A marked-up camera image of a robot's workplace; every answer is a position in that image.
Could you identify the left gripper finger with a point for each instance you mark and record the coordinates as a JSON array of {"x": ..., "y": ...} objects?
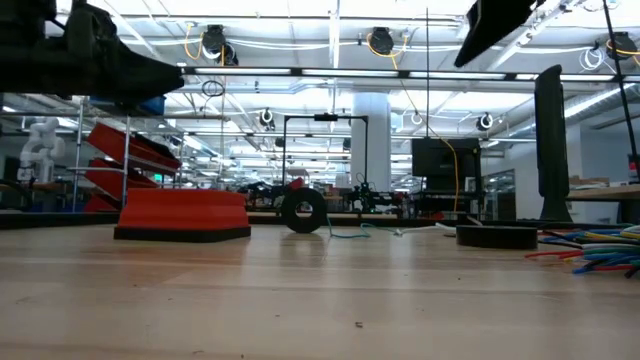
[{"x": 150, "y": 75}]

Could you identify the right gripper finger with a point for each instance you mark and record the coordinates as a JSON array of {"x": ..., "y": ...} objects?
[{"x": 492, "y": 25}]

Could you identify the black plastic spool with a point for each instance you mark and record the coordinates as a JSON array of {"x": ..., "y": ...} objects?
[{"x": 304, "y": 210}]

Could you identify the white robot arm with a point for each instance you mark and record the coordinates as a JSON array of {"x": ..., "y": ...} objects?
[{"x": 42, "y": 150}]

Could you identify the blue plastic bin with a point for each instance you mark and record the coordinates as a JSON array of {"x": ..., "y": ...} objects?
[{"x": 154, "y": 106}]

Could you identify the metal rack with red bins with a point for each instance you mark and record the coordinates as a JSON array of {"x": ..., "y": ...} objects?
[{"x": 125, "y": 150}]

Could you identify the thin black rod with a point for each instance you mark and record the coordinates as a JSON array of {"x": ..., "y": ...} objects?
[{"x": 620, "y": 80}]

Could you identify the red box with black base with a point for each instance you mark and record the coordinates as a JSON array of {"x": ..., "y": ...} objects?
[{"x": 182, "y": 212}]

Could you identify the black monitor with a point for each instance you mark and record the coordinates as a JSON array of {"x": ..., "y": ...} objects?
[{"x": 440, "y": 157}]

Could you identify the white round pillar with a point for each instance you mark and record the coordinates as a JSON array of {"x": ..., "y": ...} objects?
[{"x": 371, "y": 145}]

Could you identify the wooden side table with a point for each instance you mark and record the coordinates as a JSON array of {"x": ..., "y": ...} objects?
[{"x": 605, "y": 192}]

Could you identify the black bench robot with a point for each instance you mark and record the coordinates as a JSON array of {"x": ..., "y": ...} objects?
[{"x": 370, "y": 197}]

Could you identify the black flat reel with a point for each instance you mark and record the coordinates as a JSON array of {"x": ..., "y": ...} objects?
[{"x": 496, "y": 237}]

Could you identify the black upright post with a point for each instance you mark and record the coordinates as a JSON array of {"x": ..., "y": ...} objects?
[{"x": 551, "y": 145}]

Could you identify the black frame stand with camera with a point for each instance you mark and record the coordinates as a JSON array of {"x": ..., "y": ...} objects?
[{"x": 325, "y": 117}]

